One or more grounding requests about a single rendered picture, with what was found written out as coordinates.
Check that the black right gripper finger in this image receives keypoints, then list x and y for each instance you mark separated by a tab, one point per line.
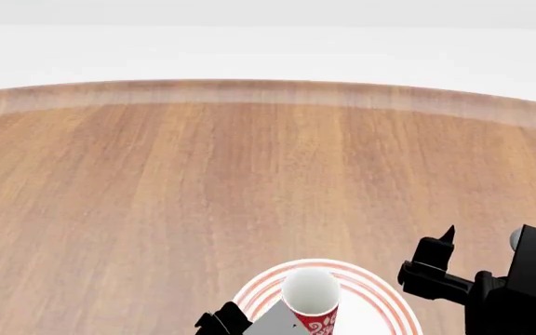
433	253

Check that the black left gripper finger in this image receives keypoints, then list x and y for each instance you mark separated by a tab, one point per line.
223	322

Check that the red patterned mug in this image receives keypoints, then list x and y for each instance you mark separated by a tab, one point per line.
311	289

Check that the white plate with red rings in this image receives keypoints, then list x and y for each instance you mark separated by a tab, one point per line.
374	307

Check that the grey camera box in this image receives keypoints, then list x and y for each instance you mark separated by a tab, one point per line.
275	321

